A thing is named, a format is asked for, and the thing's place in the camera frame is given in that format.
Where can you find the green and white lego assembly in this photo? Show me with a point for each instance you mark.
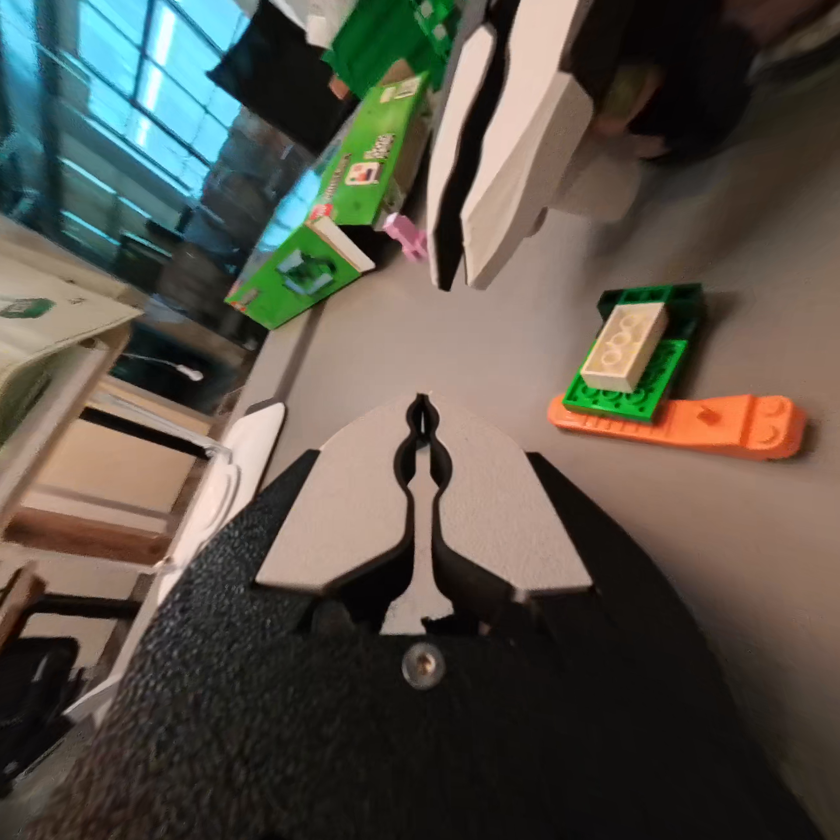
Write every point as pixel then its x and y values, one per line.
pixel 623 348

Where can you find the black bag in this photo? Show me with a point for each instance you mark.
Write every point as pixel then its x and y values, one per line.
pixel 282 65

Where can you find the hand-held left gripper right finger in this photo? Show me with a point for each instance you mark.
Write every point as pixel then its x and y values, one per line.
pixel 505 518

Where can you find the white paper bag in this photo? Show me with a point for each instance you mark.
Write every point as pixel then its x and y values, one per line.
pixel 59 328

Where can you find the pink lego piece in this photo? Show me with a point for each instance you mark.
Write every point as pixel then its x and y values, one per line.
pixel 407 233

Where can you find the black chair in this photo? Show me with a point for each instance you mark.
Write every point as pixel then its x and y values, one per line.
pixel 33 676

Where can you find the green lego set box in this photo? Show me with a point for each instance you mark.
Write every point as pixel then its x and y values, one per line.
pixel 367 170

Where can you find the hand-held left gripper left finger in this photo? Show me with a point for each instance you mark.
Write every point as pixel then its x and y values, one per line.
pixel 348 505

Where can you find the green cardboard box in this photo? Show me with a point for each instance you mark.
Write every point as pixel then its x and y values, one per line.
pixel 374 46

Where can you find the large paned window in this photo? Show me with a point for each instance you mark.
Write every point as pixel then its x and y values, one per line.
pixel 131 98

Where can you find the orange lego brick separator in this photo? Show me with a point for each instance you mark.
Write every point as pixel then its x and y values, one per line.
pixel 722 426

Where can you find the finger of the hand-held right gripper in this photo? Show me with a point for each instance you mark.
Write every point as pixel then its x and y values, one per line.
pixel 449 131
pixel 525 151

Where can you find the person's right hand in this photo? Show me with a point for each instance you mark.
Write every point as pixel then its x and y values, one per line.
pixel 630 98

